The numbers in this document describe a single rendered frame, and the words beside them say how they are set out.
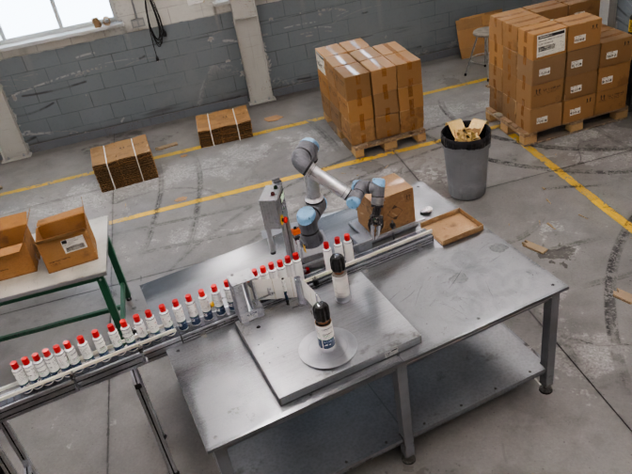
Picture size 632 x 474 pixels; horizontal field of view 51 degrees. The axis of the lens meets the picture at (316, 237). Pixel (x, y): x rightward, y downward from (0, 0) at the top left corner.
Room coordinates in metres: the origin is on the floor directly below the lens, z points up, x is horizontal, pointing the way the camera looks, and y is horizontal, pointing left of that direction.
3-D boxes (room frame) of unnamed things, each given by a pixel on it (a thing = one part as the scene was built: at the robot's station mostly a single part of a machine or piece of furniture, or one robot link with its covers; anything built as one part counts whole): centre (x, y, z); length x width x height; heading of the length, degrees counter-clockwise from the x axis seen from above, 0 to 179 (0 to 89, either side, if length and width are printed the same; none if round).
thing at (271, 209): (3.21, 0.20, 1.38); 0.17 x 0.10 x 0.19; 165
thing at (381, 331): (2.71, 0.04, 0.86); 0.80 x 0.67 x 0.05; 110
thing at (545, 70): (6.43, -2.75, 0.57); 1.20 x 0.85 x 1.14; 101
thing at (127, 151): (6.86, 1.97, 0.16); 0.65 x 0.54 x 0.32; 103
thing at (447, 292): (3.12, -0.08, 0.82); 2.10 x 1.50 x 0.02; 110
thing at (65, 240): (4.05, 1.73, 0.97); 0.51 x 0.39 x 0.37; 14
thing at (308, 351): (2.55, 0.04, 0.89); 0.31 x 0.31 x 0.01
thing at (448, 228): (3.50, -0.87, 0.85); 0.30 x 0.26 x 0.04; 110
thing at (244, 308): (2.94, 0.44, 1.01); 0.14 x 0.13 x 0.26; 110
